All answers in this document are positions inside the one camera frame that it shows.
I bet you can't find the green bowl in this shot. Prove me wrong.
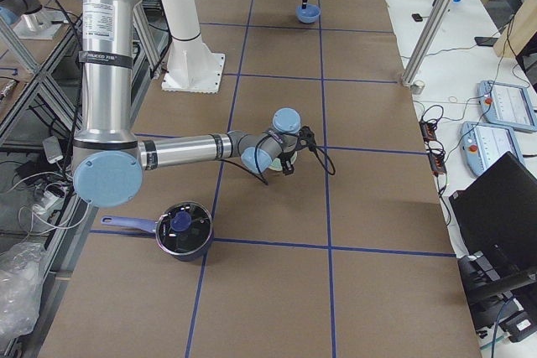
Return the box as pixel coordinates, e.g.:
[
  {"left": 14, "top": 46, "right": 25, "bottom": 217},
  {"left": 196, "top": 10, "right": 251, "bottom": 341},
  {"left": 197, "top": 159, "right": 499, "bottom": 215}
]
[{"left": 268, "top": 152, "right": 298, "bottom": 172}]

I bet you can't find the blue bowl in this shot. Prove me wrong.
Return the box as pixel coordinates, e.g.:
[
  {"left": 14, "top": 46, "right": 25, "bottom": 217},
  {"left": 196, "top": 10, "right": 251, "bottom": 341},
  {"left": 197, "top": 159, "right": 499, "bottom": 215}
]
[{"left": 295, "top": 3, "right": 321, "bottom": 24}]

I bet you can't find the small black square device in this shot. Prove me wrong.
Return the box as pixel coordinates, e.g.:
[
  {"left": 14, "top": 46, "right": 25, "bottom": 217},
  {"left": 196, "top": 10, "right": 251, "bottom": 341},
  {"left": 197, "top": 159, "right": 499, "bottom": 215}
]
[{"left": 411, "top": 13, "right": 423, "bottom": 22}]

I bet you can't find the blue saucepan with lid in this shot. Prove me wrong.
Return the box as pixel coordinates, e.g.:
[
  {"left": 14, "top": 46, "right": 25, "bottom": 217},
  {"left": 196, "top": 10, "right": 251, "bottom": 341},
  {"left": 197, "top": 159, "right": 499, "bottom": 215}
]
[{"left": 101, "top": 201, "right": 214, "bottom": 262}]

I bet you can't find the black orange power strip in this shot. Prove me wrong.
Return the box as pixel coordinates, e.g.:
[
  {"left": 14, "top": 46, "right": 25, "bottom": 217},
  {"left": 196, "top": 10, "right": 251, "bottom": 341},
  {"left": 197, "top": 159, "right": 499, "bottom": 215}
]
[{"left": 420, "top": 120, "right": 447, "bottom": 177}]

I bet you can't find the lower blue teach pendant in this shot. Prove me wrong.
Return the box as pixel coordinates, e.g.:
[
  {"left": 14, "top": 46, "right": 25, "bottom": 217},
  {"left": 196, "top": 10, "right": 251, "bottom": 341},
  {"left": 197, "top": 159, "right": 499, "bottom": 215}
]
[{"left": 461, "top": 122, "right": 524, "bottom": 176}]

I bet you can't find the blue teach pendant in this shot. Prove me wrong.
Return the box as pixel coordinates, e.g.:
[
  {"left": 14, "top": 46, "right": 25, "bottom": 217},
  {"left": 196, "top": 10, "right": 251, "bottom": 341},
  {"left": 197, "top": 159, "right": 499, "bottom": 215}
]
[
  {"left": 477, "top": 80, "right": 536, "bottom": 132},
  {"left": 461, "top": 122, "right": 524, "bottom": 176}
]

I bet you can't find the black laptop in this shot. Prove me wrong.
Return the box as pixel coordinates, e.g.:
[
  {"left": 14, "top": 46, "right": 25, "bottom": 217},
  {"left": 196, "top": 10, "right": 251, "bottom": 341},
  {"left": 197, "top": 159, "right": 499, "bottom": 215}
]
[{"left": 447, "top": 150, "right": 537, "bottom": 269}]

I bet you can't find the upper blue teach pendant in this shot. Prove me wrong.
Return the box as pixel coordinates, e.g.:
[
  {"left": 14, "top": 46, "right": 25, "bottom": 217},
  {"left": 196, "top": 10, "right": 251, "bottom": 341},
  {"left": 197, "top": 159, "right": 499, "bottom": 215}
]
[{"left": 477, "top": 80, "right": 536, "bottom": 132}]

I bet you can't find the clear plastic bag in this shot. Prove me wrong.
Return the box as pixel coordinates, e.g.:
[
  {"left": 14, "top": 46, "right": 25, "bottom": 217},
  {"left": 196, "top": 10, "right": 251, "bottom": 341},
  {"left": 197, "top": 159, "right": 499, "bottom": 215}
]
[{"left": 1, "top": 241, "right": 45, "bottom": 343}]

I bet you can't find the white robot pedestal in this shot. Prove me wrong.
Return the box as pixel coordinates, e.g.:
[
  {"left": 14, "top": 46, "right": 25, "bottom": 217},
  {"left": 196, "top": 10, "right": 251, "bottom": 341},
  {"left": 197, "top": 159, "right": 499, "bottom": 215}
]
[{"left": 161, "top": 0, "right": 225, "bottom": 94}]

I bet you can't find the aluminium frame post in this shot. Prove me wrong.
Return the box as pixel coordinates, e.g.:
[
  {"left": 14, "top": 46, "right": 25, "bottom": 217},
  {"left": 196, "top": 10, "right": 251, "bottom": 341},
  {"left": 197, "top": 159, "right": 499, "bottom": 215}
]
[{"left": 401, "top": 0, "right": 453, "bottom": 95}]

